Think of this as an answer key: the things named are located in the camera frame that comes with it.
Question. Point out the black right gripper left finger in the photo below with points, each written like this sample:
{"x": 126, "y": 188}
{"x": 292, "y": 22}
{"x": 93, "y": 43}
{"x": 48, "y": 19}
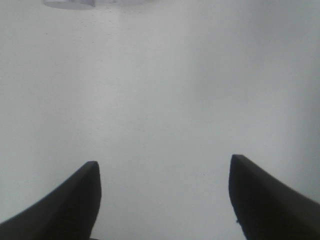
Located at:
{"x": 69, "y": 212}

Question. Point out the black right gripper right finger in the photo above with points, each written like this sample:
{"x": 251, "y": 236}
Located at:
{"x": 266, "y": 208}

